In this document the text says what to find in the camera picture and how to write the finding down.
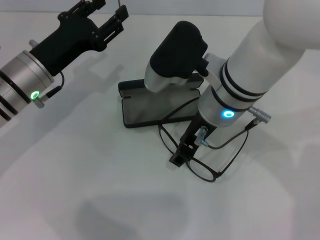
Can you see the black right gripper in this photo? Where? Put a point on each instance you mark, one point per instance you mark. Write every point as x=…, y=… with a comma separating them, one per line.
x=192, y=127

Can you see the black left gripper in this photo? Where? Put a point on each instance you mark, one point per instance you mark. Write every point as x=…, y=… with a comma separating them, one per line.
x=67, y=40

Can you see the black thin-frame glasses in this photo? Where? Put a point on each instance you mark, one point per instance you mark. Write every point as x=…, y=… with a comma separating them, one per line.
x=202, y=170

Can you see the black glasses case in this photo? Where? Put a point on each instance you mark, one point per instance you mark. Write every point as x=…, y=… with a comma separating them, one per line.
x=140, y=112

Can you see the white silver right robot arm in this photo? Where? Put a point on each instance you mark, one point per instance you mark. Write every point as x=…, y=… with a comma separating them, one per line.
x=250, y=62

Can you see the small silver left wrist stud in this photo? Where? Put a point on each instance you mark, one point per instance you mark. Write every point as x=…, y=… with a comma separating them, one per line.
x=33, y=43

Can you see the black covered right wrist camera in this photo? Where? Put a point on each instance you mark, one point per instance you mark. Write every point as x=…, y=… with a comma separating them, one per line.
x=175, y=50

